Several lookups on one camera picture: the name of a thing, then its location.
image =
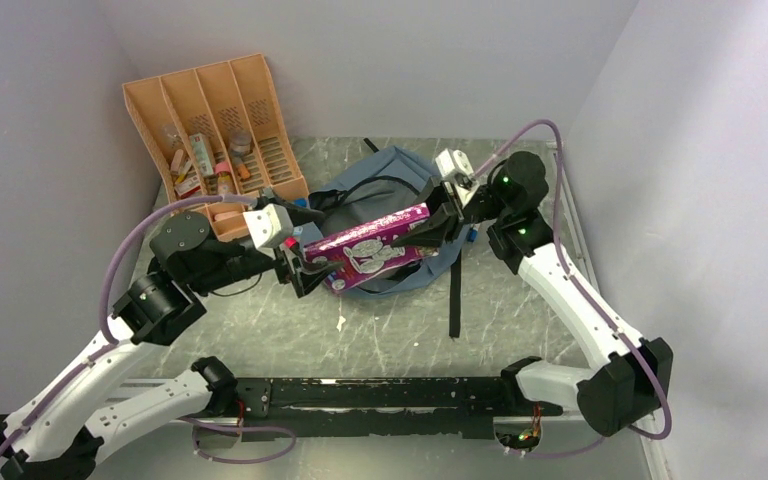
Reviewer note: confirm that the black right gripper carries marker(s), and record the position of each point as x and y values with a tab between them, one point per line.
442	225

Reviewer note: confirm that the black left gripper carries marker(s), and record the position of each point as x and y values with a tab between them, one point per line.
306	276

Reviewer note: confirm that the purple picture book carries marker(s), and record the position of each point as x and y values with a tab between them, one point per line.
367	251

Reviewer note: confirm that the blue grey student backpack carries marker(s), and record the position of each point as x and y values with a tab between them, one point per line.
387	181

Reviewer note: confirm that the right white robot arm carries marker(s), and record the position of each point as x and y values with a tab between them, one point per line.
627	376

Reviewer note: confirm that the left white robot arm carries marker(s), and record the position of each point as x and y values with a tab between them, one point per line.
152	293

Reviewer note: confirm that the pink capped glue bottle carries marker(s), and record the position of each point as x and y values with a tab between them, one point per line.
225	183

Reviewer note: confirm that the grey round jar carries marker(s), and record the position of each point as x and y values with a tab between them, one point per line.
240	143

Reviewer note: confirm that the red white small box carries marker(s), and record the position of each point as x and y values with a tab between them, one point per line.
186	188

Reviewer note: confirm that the peach plastic file organizer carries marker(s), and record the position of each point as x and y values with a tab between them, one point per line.
216	100

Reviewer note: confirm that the tall white carton box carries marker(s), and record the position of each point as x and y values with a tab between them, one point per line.
203	154

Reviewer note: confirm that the black mounting base rail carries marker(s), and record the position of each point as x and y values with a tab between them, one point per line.
469	407

